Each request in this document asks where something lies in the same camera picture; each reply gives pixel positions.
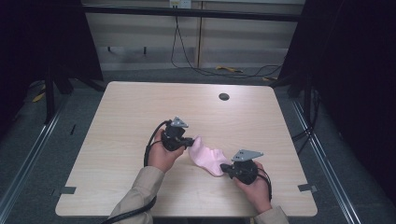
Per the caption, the yellow tool on floor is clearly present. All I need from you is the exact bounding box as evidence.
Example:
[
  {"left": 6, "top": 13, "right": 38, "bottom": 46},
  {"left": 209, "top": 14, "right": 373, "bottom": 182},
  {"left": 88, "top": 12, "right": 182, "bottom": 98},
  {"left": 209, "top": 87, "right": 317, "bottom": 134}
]
[{"left": 215, "top": 64, "right": 244, "bottom": 75}]

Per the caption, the person's right hand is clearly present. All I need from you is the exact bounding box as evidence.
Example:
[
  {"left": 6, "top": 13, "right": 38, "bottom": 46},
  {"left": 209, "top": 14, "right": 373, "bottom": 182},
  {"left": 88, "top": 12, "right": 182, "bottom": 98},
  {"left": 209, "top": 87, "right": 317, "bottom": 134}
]
[{"left": 233, "top": 161, "right": 273, "bottom": 215}]

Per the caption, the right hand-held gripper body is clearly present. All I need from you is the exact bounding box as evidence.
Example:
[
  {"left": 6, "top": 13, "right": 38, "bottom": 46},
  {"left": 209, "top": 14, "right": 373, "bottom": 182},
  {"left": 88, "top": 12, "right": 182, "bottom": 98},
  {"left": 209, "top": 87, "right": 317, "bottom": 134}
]
[{"left": 230, "top": 148, "right": 264, "bottom": 186}]

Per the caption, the black curtain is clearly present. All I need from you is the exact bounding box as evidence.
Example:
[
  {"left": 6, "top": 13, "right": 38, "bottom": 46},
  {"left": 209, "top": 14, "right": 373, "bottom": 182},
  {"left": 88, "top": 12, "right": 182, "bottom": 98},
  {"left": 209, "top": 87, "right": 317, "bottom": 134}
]
[
  {"left": 277, "top": 0, "right": 396, "bottom": 197},
  {"left": 0, "top": 0, "right": 105, "bottom": 132}
]

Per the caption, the black horizontal bar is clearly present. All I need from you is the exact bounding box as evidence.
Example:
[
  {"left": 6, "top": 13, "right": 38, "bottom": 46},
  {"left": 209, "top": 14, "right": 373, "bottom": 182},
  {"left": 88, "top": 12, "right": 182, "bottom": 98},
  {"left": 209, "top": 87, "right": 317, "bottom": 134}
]
[{"left": 81, "top": 4, "right": 304, "bottom": 23}]

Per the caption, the white wall outlet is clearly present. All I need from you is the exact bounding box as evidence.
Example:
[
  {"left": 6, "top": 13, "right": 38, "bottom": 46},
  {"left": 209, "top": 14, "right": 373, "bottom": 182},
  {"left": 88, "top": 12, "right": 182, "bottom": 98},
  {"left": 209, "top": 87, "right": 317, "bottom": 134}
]
[{"left": 169, "top": 0, "right": 192, "bottom": 9}]

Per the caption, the metal floor rail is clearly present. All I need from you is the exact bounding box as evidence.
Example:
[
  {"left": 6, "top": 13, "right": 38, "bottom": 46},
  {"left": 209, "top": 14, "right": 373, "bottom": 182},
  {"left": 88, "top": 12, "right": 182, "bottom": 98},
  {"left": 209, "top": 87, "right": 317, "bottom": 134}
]
[
  {"left": 0, "top": 101, "right": 64, "bottom": 216},
  {"left": 290, "top": 98, "right": 362, "bottom": 224}
]

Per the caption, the bundle of black cables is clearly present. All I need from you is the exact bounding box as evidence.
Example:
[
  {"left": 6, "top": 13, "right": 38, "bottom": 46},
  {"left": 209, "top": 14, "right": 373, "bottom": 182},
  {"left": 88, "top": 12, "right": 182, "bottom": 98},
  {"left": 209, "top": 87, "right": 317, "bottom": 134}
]
[{"left": 290, "top": 88, "right": 322, "bottom": 156}]

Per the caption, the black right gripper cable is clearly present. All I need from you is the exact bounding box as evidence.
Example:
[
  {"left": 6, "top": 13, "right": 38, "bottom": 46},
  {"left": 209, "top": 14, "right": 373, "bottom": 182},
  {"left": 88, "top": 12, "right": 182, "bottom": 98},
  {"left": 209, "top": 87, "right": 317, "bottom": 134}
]
[{"left": 256, "top": 167, "right": 274, "bottom": 202}]

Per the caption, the black metal stand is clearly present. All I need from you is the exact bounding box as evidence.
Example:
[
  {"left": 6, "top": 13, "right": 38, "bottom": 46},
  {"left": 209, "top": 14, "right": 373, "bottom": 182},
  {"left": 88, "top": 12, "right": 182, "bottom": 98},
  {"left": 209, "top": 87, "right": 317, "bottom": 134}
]
[{"left": 43, "top": 63, "right": 58, "bottom": 125}]

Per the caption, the black floor cable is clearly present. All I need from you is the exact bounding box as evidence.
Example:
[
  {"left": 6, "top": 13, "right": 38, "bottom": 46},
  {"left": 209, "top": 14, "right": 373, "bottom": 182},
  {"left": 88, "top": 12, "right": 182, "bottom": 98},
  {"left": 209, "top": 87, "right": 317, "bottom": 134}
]
[{"left": 170, "top": 15, "right": 283, "bottom": 79}]

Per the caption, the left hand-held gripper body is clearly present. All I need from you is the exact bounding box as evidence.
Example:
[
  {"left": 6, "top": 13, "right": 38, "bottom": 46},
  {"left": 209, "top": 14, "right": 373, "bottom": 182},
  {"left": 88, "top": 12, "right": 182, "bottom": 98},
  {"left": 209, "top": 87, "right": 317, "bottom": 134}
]
[{"left": 161, "top": 116, "right": 190, "bottom": 152}]

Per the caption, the person's left hand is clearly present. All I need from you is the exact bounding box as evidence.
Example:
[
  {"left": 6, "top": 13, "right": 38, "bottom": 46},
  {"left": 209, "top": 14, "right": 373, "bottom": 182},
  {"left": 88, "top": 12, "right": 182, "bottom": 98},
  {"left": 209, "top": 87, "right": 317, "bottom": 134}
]
[{"left": 148, "top": 129, "right": 186, "bottom": 174}]

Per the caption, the grey tape strip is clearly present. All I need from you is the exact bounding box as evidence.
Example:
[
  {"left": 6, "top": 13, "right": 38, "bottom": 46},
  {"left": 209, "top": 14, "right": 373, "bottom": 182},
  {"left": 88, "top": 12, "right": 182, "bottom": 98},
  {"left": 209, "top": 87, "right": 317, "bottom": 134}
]
[
  {"left": 297, "top": 183, "right": 318, "bottom": 193},
  {"left": 50, "top": 186, "right": 78, "bottom": 197}
]

